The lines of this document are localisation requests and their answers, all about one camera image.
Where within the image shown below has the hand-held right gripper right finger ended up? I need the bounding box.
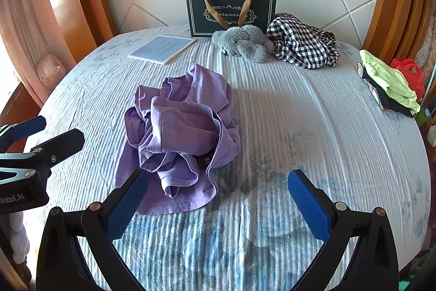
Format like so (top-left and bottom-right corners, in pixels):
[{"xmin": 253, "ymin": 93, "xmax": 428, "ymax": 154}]
[{"xmin": 288, "ymin": 169, "xmax": 399, "ymax": 291}]

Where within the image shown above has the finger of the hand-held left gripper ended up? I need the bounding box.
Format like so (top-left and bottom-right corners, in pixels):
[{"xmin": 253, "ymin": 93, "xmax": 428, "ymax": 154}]
[
  {"xmin": 30, "ymin": 128, "xmax": 86, "ymax": 182},
  {"xmin": 0, "ymin": 116, "xmax": 47, "ymax": 152}
]

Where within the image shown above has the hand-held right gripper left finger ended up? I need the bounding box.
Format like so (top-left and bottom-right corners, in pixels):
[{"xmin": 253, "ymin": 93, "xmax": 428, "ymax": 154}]
[{"xmin": 36, "ymin": 169, "xmax": 150, "ymax": 291}]

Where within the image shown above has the purple shirt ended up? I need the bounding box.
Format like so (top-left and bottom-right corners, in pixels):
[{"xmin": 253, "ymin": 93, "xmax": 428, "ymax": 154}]
[{"xmin": 114, "ymin": 63, "xmax": 241, "ymax": 216}]

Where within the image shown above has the wooden nightstand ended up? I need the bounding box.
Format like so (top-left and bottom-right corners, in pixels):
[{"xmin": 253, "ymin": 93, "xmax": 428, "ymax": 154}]
[{"xmin": 0, "ymin": 83, "xmax": 45, "ymax": 128}]

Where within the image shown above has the pink plastic bag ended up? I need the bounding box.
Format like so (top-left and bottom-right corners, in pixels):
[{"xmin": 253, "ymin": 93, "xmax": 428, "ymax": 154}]
[{"xmin": 37, "ymin": 55, "xmax": 67, "ymax": 87}]

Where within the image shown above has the pale blue floral blanket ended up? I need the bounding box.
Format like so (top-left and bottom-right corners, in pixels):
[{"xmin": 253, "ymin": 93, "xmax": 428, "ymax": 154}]
[{"xmin": 24, "ymin": 24, "xmax": 431, "ymax": 291}]

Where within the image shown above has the pink curtain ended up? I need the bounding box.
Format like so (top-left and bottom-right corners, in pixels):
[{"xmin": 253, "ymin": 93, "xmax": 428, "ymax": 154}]
[{"xmin": 0, "ymin": 0, "xmax": 74, "ymax": 107}]

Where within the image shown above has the dark patterned garment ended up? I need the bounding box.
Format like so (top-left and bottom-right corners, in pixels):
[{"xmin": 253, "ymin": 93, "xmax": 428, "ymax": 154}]
[{"xmin": 356, "ymin": 62, "xmax": 416, "ymax": 118}]

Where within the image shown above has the light blue booklet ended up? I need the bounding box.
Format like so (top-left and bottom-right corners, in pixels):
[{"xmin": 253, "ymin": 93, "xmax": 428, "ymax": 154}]
[{"xmin": 128, "ymin": 35, "xmax": 197, "ymax": 65}]

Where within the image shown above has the green plastic item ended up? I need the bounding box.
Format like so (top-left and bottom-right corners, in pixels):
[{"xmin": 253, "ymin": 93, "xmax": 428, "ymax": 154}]
[{"xmin": 416, "ymin": 107, "xmax": 436, "ymax": 146}]

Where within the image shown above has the light green garment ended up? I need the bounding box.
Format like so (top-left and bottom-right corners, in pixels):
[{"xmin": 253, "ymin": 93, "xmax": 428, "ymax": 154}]
[{"xmin": 359, "ymin": 50, "xmax": 421, "ymax": 113}]

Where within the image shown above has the black white checkered garment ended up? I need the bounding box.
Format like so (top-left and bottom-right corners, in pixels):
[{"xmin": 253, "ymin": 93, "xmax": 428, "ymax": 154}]
[{"xmin": 266, "ymin": 13, "xmax": 340, "ymax": 70}]

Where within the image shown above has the red plastic bag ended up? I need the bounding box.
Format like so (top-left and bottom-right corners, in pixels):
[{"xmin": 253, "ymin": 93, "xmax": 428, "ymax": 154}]
[{"xmin": 389, "ymin": 58, "xmax": 424, "ymax": 97}]

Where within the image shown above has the grey plush toy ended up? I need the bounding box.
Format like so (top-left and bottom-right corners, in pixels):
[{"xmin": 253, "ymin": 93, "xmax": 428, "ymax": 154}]
[{"xmin": 211, "ymin": 26, "xmax": 275, "ymax": 64}]

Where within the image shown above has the dark gift bag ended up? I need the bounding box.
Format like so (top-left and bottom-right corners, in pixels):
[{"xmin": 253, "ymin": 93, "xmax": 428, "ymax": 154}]
[{"xmin": 185, "ymin": 0, "xmax": 275, "ymax": 38}]

